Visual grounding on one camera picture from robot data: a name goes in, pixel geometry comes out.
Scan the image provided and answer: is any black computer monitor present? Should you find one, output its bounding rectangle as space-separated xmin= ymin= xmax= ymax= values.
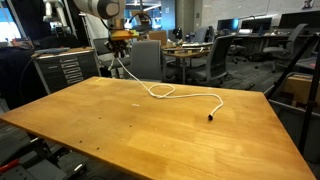
xmin=241 ymin=18 xmax=272 ymax=33

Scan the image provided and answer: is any dark grey swivel chair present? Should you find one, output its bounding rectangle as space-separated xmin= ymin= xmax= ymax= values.
xmin=187 ymin=35 xmax=234 ymax=86

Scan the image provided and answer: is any cardboard box in bin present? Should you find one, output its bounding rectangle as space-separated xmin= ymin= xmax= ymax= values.
xmin=284 ymin=74 xmax=313 ymax=104

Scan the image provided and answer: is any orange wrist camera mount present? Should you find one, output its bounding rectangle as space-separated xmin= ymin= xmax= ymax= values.
xmin=110 ymin=30 xmax=139 ymax=41

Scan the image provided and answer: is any grey plastic bin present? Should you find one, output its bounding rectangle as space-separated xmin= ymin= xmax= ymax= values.
xmin=268 ymin=72 xmax=320 ymax=163

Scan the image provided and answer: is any grey drawer cabinet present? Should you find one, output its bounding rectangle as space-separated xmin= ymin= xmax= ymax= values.
xmin=34 ymin=47 xmax=101 ymax=94

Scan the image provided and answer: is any grey padded office chair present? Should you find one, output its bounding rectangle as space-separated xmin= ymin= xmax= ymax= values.
xmin=128 ymin=40 xmax=164 ymax=82

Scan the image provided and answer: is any black tripod leg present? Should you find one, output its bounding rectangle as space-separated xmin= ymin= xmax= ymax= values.
xmin=265 ymin=34 xmax=320 ymax=155

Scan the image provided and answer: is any light grey desk chair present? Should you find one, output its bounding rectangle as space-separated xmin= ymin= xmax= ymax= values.
xmin=262 ymin=23 xmax=306 ymax=73

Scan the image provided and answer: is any grey mesh office chair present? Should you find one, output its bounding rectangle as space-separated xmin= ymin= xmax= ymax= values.
xmin=93 ymin=38 xmax=130 ymax=78

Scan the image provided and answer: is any red handled clamp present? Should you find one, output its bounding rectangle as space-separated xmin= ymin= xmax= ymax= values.
xmin=0 ymin=159 xmax=19 ymax=173

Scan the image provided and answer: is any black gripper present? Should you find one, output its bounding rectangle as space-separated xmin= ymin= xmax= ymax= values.
xmin=104 ymin=40 xmax=128 ymax=58

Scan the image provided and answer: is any wooden round meeting table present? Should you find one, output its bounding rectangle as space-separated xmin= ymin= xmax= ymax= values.
xmin=162 ymin=42 xmax=213 ymax=83

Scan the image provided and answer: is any white rope with black tip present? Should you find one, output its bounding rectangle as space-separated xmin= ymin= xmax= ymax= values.
xmin=107 ymin=56 xmax=225 ymax=121

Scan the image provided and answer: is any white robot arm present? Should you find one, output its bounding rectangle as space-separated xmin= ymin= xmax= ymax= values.
xmin=73 ymin=0 xmax=127 ymax=57

